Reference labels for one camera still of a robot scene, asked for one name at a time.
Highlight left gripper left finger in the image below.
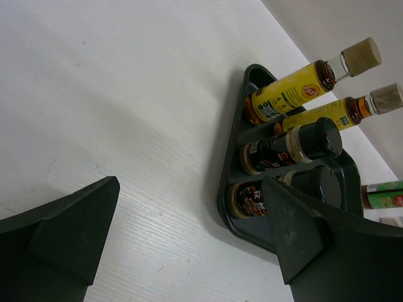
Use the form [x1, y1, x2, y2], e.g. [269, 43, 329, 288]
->
[1, 176, 120, 301]

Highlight black plastic tray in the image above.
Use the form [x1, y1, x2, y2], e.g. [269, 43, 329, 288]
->
[217, 64, 363, 253]

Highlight yellow-label oil bottle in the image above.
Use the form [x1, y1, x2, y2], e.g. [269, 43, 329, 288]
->
[273, 83, 402, 135]
[243, 37, 382, 125]

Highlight green-label chili sauce bottle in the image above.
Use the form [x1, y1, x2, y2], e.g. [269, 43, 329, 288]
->
[361, 181, 402, 210]

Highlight black-cap spice jar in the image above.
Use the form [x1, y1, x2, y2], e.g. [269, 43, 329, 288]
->
[239, 117, 343, 176]
[227, 165, 341, 219]

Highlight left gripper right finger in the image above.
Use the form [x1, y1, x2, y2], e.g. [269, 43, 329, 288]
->
[261, 177, 402, 301]

